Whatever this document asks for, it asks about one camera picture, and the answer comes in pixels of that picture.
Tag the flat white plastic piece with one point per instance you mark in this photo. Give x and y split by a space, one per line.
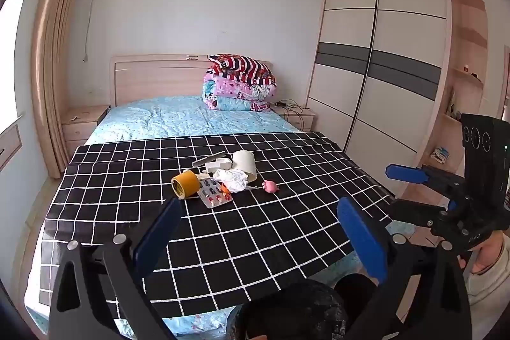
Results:
202 176

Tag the trash bin with black bag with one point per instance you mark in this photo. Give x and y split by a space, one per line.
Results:
303 308

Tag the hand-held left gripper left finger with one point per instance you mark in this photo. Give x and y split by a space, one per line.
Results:
159 236

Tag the person's right forearm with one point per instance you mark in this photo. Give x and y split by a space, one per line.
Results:
494 288

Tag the grey flat strip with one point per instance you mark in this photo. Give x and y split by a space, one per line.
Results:
209 158

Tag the beige curtain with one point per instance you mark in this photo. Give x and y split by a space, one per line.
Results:
55 65

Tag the small orange piece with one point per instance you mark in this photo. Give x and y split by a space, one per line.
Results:
225 188

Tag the small pink toy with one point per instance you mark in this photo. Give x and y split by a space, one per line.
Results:
271 186

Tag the white sliding door wardrobe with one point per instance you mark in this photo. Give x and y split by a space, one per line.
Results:
382 77

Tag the bed with blue sheet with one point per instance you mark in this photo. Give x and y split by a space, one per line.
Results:
159 117

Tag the white paper roll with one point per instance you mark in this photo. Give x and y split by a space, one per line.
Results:
245 164

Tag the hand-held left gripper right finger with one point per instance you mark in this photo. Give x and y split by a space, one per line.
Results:
360 236

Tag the white plastic holder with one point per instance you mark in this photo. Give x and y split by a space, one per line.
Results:
219 166

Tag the pill blister pack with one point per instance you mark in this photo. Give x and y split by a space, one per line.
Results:
213 196

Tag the blue items on shelf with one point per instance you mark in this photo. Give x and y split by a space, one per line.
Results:
441 154

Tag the red striped folded quilt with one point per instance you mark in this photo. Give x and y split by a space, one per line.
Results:
243 67

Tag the pink floral folded quilt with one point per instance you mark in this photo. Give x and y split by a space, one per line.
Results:
235 97

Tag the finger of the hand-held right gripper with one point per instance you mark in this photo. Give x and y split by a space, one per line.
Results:
404 172
414 212

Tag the yellow tape roll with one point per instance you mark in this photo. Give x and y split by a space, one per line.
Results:
189 182

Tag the white tissue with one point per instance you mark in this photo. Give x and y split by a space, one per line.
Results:
233 178

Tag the wooden headboard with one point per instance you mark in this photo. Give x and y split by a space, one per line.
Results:
159 81

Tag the person's right hand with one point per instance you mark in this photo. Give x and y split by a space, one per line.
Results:
486 256

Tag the window bench drawers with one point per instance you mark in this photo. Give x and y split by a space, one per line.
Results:
10 149

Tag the black checked cloth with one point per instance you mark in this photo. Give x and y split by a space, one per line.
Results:
279 228

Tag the wooden shelf unit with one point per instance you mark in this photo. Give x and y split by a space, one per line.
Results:
466 45

